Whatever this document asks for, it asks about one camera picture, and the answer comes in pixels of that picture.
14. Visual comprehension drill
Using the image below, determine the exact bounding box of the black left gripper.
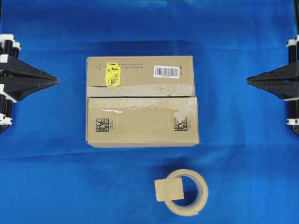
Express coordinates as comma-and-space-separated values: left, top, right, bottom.
0, 34, 58, 134

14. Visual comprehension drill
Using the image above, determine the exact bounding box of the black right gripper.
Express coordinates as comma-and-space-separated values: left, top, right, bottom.
247, 34, 299, 135

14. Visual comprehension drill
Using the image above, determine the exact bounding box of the brown tape piece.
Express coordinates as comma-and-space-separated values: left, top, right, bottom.
154, 177, 184, 202

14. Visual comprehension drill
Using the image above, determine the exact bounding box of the brown cardboard box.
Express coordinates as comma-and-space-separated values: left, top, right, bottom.
85, 56, 200, 148

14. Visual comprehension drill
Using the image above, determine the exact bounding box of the beige tape roll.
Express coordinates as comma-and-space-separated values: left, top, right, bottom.
164, 169, 209, 217

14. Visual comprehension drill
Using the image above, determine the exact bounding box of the blue table cloth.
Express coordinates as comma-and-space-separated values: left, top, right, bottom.
0, 0, 299, 224

